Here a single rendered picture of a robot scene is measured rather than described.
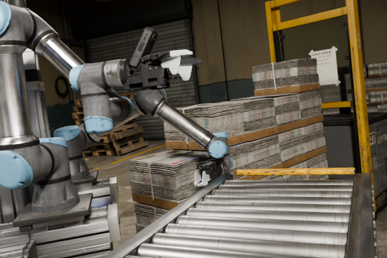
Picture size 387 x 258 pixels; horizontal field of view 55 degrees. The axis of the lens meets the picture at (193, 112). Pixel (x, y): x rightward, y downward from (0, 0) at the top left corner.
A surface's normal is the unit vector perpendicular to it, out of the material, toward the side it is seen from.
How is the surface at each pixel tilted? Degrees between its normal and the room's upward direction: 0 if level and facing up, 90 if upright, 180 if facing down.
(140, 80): 82
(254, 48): 90
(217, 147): 90
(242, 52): 90
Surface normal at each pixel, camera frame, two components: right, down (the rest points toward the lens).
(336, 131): -0.71, 0.11
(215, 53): -0.42, 0.10
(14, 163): -0.22, 0.21
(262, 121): 0.69, -0.04
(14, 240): 0.21, 0.03
